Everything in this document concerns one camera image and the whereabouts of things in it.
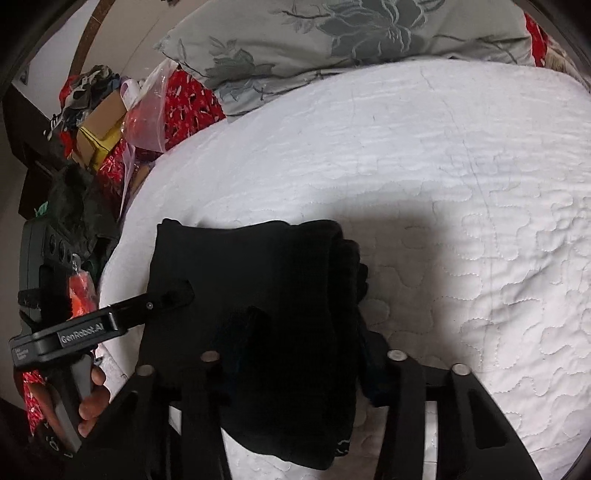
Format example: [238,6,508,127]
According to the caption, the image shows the red floral bed sheet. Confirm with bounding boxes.
[21,11,559,437]

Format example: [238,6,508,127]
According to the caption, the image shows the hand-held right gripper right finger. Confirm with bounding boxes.
[355,323,543,480]

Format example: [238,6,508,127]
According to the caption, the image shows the cardboard box with yellow tape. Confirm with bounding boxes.
[74,90,127,174]

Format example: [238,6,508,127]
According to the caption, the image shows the clear plastic bag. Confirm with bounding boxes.
[121,60,178,153]

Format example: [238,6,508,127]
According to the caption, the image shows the black pants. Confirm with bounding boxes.
[139,218,370,472]

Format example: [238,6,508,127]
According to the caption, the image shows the person's left hand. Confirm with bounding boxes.
[76,364,112,439]

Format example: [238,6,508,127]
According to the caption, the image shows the orange plastic packet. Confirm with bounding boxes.
[67,272,100,321]

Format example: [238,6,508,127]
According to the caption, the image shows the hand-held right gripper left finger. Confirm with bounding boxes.
[65,309,259,480]

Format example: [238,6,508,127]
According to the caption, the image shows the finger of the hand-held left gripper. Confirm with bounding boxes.
[108,279,195,330]

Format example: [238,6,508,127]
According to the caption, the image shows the white quilted bed cover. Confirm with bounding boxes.
[99,58,591,480]

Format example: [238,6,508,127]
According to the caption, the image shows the brown wooden door frame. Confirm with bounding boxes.
[69,0,121,79]

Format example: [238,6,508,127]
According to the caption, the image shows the dark fluffy cloth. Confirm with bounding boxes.
[46,164,121,278]

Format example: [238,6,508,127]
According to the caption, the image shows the pile of patterned clothes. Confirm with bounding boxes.
[46,65,123,139]

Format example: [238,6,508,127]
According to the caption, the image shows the grey floral pillow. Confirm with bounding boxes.
[154,0,536,118]

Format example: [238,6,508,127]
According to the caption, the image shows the black box with round holes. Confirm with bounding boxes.
[19,219,84,324]

